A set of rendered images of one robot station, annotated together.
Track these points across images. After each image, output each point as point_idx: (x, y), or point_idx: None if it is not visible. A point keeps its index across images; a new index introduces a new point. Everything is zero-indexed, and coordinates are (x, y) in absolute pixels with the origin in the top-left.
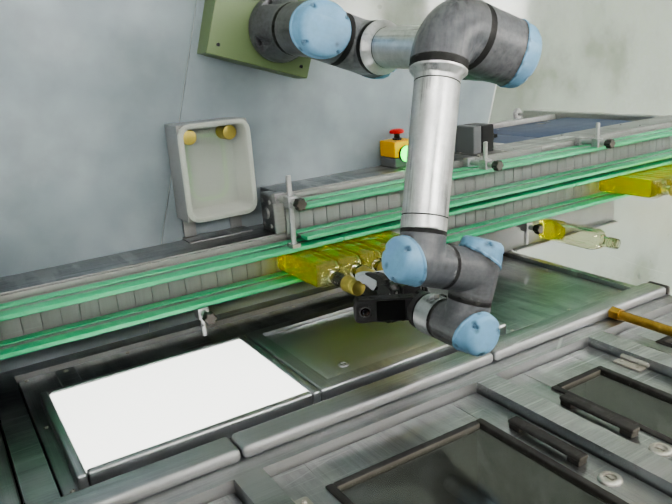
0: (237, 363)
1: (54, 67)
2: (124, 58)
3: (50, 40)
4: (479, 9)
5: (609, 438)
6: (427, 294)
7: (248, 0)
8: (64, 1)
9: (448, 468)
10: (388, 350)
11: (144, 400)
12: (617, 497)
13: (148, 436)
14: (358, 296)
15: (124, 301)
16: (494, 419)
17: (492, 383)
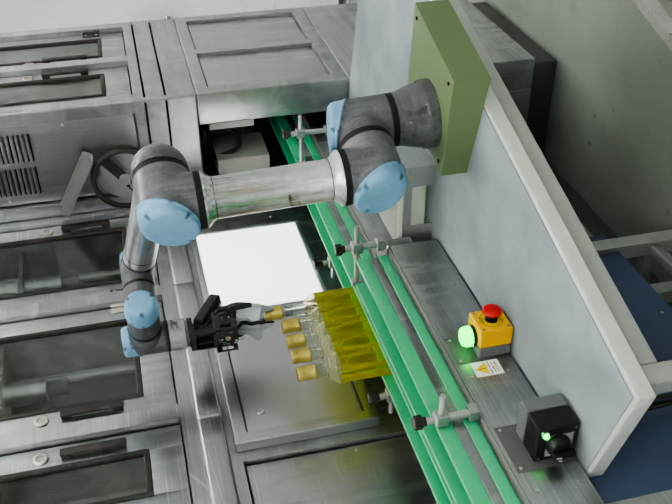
0: (280, 291)
1: (390, 50)
2: (408, 68)
3: (391, 31)
4: (134, 160)
5: (62, 432)
6: (182, 320)
7: (420, 73)
8: (397, 8)
9: (111, 365)
10: (246, 364)
11: (256, 253)
12: (26, 414)
13: (212, 253)
14: (217, 295)
15: None
16: (137, 402)
17: (169, 410)
